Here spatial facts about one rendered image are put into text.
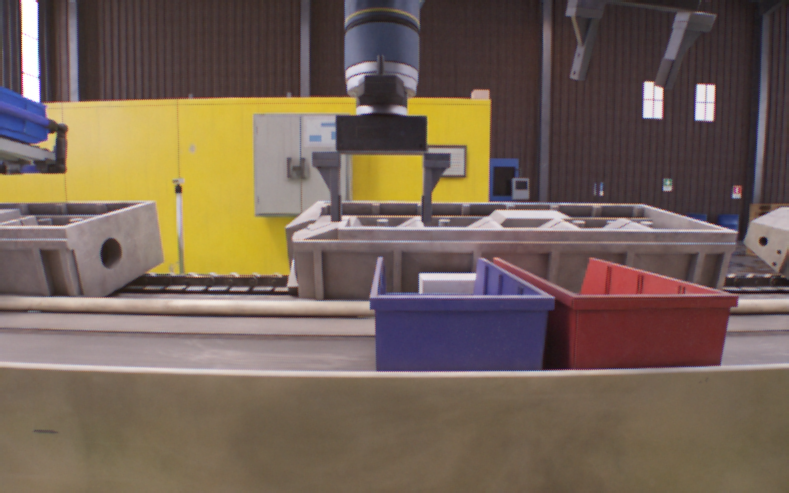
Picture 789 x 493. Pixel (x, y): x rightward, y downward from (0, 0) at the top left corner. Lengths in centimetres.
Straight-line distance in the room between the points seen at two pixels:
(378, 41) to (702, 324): 51
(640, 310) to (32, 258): 119
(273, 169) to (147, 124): 119
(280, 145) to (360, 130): 254
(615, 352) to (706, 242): 65
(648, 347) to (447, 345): 22
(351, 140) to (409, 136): 8
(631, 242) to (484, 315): 62
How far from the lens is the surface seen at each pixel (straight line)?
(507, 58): 1364
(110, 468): 57
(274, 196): 309
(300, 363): 64
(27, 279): 123
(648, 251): 102
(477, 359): 44
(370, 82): 53
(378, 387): 42
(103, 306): 107
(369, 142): 58
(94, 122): 406
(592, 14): 64
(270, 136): 314
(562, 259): 95
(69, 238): 111
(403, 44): 59
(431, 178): 58
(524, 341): 44
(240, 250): 343
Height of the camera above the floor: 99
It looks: 6 degrees down
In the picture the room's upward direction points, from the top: straight up
